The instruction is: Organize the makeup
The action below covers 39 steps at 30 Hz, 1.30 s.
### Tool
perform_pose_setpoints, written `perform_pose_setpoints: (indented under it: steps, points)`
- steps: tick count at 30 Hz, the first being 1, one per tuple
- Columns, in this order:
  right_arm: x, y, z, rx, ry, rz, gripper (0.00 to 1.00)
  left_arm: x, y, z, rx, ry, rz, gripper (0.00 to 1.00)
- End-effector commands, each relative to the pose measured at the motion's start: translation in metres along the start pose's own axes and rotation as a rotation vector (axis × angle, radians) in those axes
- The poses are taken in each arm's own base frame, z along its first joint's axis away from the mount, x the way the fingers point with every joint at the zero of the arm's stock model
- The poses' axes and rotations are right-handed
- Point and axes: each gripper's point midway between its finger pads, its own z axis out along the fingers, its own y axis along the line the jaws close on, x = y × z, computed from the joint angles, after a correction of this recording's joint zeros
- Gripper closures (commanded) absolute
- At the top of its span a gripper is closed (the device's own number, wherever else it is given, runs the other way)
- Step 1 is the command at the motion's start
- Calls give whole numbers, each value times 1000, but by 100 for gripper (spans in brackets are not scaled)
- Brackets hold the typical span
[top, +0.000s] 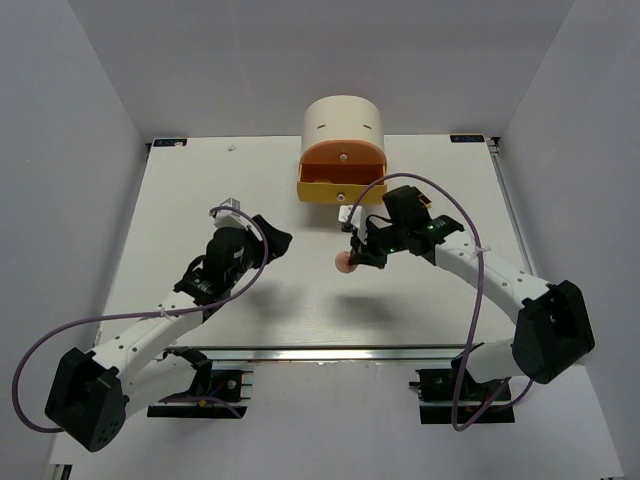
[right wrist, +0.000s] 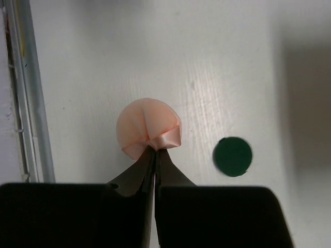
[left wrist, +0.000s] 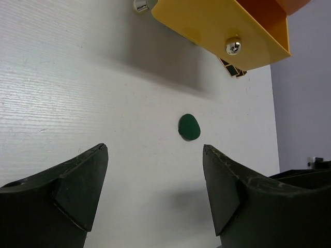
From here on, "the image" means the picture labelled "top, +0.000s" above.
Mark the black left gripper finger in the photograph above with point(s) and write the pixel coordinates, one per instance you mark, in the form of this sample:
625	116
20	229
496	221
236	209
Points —
279	243
268	231

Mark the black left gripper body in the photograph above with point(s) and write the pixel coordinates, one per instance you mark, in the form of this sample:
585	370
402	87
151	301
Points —
253	255

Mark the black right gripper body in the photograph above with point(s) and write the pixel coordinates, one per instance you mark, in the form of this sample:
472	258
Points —
384	240

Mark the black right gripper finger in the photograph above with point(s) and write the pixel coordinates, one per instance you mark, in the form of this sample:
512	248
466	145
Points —
365	259
357	246

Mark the peach puff with ribbon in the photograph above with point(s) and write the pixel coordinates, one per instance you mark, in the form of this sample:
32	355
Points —
342	263

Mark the yellow drawer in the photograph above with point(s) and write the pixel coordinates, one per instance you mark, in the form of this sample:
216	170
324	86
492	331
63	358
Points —
348	182

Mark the orange top drawer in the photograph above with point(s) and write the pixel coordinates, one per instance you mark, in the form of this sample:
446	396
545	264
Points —
356	152

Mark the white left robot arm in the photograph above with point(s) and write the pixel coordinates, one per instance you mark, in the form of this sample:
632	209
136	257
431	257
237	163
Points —
94	392

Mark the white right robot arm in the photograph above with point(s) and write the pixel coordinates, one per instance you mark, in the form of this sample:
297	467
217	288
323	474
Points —
552	326

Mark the left blue table label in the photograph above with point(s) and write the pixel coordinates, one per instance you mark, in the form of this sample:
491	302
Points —
169	143

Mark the cream round drawer organizer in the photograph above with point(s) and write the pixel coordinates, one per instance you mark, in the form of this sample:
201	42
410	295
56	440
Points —
341	117

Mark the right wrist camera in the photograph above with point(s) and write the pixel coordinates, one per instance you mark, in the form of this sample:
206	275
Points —
349	217

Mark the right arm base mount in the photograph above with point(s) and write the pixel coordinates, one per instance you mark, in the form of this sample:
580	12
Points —
435	391

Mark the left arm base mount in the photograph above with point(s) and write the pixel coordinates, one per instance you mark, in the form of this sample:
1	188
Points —
216	392

